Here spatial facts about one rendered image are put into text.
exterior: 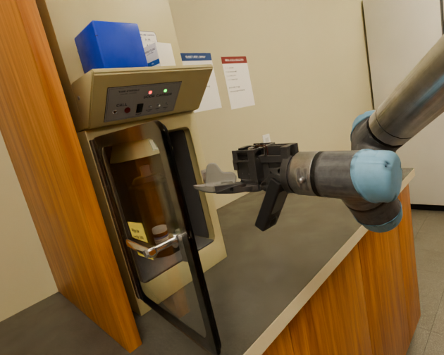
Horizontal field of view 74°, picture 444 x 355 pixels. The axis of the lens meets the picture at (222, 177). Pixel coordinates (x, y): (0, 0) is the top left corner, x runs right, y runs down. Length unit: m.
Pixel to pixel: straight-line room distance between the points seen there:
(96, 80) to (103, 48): 0.07
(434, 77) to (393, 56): 2.99
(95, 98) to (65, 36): 0.16
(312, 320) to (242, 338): 0.29
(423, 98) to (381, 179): 0.14
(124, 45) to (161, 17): 0.25
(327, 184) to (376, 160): 0.08
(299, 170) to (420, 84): 0.20
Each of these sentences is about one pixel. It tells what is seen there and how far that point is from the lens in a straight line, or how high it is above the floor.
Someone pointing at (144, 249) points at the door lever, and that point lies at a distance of 0.48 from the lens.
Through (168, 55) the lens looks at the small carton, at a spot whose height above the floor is 1.54.
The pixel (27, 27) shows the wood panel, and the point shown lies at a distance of 0.64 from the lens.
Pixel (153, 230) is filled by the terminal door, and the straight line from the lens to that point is 0.55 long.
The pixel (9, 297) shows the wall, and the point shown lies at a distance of 1.17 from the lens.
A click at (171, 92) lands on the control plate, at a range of 0.76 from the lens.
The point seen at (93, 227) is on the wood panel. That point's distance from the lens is 0.63.
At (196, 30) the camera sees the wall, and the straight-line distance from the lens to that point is 1.60.
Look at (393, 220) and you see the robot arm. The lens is 0.57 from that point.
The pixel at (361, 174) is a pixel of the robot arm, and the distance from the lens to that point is 0.45.
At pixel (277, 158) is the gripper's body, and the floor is 1.28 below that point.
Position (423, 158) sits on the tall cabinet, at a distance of 3.53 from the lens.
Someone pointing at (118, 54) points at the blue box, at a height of 1.54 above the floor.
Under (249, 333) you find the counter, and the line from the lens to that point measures 0.68.
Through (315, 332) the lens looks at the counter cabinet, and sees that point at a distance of 0.94.
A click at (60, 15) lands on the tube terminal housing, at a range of 0.78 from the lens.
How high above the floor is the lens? 1.37
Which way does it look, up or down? 11 degrees down
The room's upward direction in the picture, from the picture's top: 12 degrees counter-clockwise
